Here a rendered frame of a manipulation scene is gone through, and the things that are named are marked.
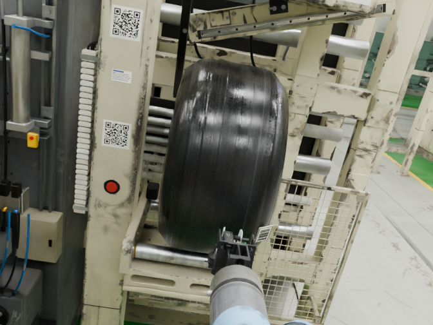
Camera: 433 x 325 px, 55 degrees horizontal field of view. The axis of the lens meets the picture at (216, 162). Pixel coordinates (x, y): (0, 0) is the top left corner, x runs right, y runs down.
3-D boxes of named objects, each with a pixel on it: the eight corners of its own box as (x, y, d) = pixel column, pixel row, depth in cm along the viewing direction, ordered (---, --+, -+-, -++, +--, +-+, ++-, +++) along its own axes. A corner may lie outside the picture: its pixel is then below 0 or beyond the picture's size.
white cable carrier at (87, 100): (73, 212, 122) (81, 48, 104) (78, 204, 126) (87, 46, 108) (88, 214, 122) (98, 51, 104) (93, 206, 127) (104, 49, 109)
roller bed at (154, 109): (116, 176, 159) (123, 102, 148) (124, 162, 173) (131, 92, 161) (167, 184, 160) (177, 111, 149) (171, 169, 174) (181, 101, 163)
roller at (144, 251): (131, 256, 121) (129, 258, 116) (134, 240, 121) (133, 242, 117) (248, 273, 123) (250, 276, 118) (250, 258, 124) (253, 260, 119)
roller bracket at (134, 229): (117, 275, 115) (120, 245, 111) (142, 206, 152) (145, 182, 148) (129, 276, 115) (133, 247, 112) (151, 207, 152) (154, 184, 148)
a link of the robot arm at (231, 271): (258, 327, 69) (202, 320, 69) (255, 310, 74) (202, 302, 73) (269, 281, 67) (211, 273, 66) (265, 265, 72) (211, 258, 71)
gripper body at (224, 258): (254, 233, 83) (262, 263, 71) (246, 270, 85) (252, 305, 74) (217, 227, 82) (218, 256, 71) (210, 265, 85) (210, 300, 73)
